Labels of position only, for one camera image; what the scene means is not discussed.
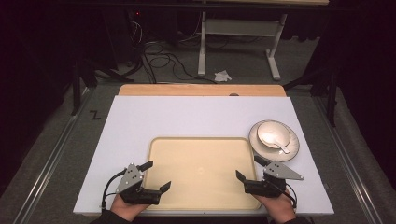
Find black metal stand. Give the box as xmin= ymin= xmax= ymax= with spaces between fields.
xmin=283 ymin=66 xmax=340 ymax=128
xmin=70 ymin=59 xmax=138 ymax=117

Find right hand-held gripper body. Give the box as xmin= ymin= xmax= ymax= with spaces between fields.
xmin=243 ymin=161 xmax=304 ymax=199

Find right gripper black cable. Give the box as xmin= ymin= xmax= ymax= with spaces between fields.
xmin=283 ymin=182 xmax=299 ymax=209

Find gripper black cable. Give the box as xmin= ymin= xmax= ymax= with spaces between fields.
xmin=283 ymin=182 xmax=299 ymax=209
xmin=101 ymin=169 xmax=127 ymax=213

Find black floor cables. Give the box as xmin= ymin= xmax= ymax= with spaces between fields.
xmin=130 ymin=18 xmax=218 ymax=85

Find person's right hand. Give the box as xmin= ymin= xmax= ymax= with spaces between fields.
xmin=251 ymin=189 xmax=297 ymax=224

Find beige plastic tray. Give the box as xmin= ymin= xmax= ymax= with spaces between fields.
xmin=143 ymin=136 xmax=262 ymax=212

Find white metal desk frame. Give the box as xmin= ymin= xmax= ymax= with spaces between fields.
xmin=192 ymin=0 xmax=331 ymax=81

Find white board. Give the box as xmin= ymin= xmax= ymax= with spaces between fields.
xmin=73 ymin=95 xmax=334 ymax=217

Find crumpled white paper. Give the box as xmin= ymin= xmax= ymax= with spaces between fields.
xmin=214 ymin=70 xmax=233 ymax=83

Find white plate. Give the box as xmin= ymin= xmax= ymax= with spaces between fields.
xmin=247 ymin=119 xmax=301 ymax=163

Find white bowl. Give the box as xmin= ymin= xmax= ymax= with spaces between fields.
xmin=256 ymin=120 xmax=292 ymax=149

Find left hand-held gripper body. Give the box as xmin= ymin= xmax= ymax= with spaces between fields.
xmin=115 ymin=162 xmax=163 ymax=205

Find white ceramic spoon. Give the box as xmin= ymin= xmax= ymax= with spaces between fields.
xmin=261 ymin=133 xmax=290 ymax=155

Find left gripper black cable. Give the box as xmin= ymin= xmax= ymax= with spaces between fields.
xmin=101 ymin=169 xmax=127 ymax=213

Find person's left hand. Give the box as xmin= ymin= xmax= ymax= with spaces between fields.
xmin=110 ymin=194 xmax=151 ymax=222

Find wooden table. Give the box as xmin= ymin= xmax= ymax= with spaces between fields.
xmin=118 ymin=83 xmax=288 ymax=97

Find aluminium floor rail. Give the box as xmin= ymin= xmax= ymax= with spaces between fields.
xmin=312 ymin=96 xmax=379 ymax=224
xmin=12 ymin=88 xmax=94 ymax=224

